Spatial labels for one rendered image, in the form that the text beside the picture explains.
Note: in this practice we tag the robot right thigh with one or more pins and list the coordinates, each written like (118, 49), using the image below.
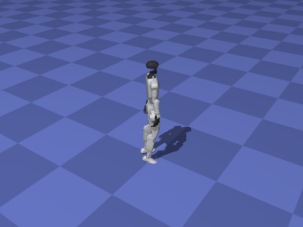
(154, 130)

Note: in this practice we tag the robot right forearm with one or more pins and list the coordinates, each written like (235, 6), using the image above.
(156, 108)

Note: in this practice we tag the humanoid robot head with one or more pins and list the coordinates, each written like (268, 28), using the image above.
(152, 65)

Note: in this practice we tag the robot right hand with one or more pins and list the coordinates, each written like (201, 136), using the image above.
(156, 122)

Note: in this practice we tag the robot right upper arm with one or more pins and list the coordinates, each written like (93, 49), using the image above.
(154, 92)

